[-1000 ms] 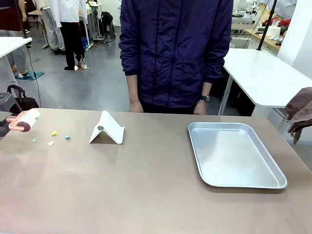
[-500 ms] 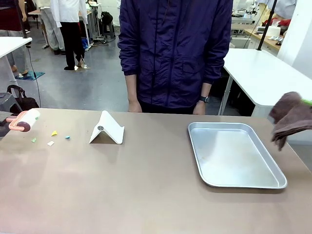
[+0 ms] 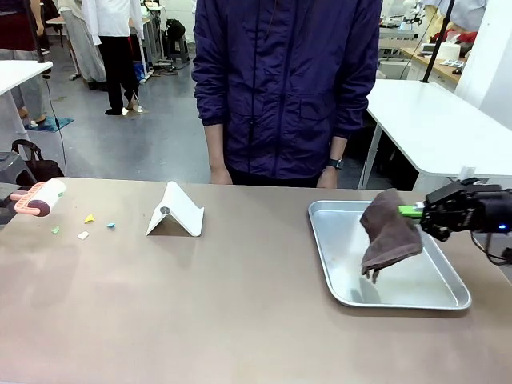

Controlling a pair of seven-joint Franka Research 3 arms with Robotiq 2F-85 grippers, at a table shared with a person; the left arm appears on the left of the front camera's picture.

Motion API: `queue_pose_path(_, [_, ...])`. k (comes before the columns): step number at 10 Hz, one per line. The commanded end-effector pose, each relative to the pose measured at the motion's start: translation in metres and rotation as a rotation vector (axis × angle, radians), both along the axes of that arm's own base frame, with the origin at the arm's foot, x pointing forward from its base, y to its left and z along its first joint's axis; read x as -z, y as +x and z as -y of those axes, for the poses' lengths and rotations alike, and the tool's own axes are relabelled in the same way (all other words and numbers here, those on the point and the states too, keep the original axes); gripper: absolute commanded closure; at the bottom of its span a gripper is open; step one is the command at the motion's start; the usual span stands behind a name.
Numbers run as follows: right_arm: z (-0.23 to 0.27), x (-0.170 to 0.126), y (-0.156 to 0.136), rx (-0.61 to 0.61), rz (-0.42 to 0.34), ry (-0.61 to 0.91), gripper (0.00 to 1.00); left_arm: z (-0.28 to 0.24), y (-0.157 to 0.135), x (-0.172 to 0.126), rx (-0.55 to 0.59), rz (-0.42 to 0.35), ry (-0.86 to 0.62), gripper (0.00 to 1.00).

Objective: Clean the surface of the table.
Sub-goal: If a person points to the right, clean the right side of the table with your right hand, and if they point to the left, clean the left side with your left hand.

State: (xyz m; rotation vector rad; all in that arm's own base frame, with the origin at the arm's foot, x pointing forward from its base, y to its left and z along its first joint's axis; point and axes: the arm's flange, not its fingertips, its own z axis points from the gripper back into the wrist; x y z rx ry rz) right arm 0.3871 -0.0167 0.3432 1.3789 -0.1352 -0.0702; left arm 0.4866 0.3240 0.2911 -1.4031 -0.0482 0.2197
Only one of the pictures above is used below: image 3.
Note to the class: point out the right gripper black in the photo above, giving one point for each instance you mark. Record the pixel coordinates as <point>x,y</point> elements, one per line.
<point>468,210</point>

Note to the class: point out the brown towel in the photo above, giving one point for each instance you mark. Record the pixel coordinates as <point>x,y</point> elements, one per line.
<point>392,232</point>

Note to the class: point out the pink lint roller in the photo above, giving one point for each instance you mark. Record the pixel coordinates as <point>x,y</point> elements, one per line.
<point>44,196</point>

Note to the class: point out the person's left forearm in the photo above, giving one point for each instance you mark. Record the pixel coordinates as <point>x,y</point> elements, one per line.
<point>338,148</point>

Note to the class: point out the person's right forearm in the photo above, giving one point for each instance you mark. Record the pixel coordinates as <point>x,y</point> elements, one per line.
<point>215,148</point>

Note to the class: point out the person's left hand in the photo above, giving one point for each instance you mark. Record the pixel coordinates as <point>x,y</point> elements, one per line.
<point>328,179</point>

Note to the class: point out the person's right hand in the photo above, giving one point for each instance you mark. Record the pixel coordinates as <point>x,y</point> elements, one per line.
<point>221,176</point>

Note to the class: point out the metal tray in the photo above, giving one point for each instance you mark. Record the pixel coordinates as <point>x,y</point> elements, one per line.
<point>420,284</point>

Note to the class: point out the large white table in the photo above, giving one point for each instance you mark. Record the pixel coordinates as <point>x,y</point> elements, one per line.
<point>432,128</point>

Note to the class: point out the black wristwatch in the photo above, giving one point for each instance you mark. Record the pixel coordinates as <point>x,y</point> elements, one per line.
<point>336,164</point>

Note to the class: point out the wooden table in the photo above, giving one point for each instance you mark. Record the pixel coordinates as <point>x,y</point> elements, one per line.
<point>420,60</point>

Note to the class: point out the black pole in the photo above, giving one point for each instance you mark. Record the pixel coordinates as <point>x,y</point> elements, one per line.
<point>35,32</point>
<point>438,40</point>

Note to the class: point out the person in purple jacket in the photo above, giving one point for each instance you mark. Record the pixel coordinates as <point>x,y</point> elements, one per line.
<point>280,80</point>

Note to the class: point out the white folded stand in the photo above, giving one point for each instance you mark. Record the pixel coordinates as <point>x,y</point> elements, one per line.
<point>180,212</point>

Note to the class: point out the black stool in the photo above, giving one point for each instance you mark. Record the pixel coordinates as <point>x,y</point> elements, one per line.
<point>176,38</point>

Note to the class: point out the blue bag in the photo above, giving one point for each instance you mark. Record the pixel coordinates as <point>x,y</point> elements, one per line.
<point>140,74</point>

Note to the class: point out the yellow paper scrap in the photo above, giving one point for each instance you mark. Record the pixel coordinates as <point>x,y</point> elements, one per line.
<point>89,218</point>

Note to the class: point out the white paper scrap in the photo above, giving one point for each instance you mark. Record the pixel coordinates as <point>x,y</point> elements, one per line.
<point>83,235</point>

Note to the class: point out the person in white shirt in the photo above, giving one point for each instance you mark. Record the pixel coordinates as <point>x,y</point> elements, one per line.
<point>116,48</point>

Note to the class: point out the person in beige clothes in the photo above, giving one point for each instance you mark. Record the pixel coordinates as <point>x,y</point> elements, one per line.
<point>82,52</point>

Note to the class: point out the dark bag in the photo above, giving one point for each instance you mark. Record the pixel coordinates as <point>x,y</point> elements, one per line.
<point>44,170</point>

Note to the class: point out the blue floor mat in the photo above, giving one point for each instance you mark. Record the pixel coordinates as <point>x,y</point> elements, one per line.
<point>50,124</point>

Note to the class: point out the grey stool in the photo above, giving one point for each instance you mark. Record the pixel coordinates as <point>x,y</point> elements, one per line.
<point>12,168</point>

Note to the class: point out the person in dark red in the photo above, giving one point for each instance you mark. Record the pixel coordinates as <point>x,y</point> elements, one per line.
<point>24,88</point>

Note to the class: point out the small white table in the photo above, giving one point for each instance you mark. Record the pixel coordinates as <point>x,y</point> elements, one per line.
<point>20,74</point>

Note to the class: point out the white camera box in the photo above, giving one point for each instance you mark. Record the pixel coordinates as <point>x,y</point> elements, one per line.
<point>467,173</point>

